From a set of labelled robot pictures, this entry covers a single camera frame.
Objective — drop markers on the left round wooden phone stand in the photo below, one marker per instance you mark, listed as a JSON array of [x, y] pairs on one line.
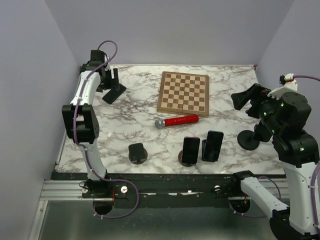
[[137, 153]]

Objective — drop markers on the black mounting rail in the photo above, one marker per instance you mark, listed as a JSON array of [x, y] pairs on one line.
[[124, 191]]

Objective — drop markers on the black round-base phone holder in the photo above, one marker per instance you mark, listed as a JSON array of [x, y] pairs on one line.
[[250, 140]]

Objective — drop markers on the black folding phone stand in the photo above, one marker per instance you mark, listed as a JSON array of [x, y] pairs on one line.
[[203, 146]]

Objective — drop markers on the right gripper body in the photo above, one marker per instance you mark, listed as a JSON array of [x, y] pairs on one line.
[[263, 106]]

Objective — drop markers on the red glitter toy microphone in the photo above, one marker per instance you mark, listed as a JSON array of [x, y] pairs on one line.
[[176, 121]]

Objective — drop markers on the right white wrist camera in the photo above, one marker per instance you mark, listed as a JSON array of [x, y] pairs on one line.
[[288, 84]]

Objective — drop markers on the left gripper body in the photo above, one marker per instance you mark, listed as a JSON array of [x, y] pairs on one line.
[[107, 82]]

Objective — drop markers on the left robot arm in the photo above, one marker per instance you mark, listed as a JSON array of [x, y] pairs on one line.
[[81, 123]]

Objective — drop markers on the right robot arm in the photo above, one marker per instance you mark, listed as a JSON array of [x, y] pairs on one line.
[[282, 115]]

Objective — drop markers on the round wooden phone stand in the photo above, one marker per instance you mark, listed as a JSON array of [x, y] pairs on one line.
[[180, 160], [137, 153]]

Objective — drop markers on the black phone blue case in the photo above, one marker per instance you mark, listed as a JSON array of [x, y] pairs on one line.
[[213, 146]]

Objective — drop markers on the black phone purple case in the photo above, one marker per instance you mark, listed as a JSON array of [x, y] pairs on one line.
[[190, 150]]

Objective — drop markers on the wooden chessboard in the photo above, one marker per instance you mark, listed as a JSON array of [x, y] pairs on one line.
[[184, 94]]

